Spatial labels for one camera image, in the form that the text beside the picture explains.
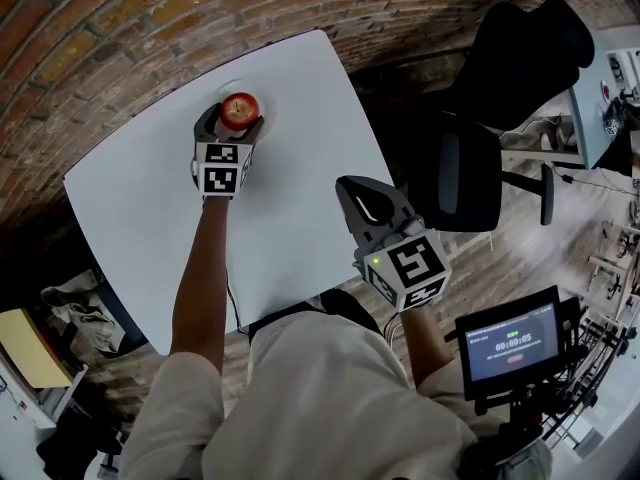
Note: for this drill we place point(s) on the white plate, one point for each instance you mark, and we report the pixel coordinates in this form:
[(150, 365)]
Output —
[(268, 113)]

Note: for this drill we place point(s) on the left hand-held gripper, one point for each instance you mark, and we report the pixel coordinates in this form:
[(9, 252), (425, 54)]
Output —
[(222, 173)]

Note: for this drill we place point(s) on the light blue table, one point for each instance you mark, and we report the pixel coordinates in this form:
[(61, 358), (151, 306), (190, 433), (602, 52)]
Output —
[(590, 128)]

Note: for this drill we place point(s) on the person's left forearm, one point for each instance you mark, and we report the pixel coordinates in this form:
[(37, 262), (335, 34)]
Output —
[(200, 278)]

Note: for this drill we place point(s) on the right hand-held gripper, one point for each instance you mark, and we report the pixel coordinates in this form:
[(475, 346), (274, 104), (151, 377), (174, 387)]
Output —
[(412, 268)]

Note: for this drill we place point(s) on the red apple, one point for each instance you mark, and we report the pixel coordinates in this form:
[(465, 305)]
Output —
[(240, 110)]

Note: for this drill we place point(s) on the yellow desk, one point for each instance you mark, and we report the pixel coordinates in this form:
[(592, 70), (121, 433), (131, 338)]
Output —
[(30, 348)]

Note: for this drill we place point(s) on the black office chair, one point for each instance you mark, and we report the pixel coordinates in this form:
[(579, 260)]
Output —
[(515, 68)]

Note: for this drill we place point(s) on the white table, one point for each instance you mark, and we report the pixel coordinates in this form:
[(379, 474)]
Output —
[(300, 143)]

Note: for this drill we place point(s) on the black monitor mount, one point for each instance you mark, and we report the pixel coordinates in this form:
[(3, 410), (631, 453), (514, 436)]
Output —
[(510, 418)]

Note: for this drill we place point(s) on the person's white shirt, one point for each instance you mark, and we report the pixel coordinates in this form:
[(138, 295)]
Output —
[(325, 408)]

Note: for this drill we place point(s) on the person's right forearm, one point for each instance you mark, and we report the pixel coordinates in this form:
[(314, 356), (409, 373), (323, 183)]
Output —
[(425, 343)]

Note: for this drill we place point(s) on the black monitor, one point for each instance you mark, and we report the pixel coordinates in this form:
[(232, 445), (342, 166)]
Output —
[(512, 345)]

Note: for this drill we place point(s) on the grey cloth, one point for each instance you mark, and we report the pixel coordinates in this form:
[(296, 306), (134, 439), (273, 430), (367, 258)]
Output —
[(85, 313)]

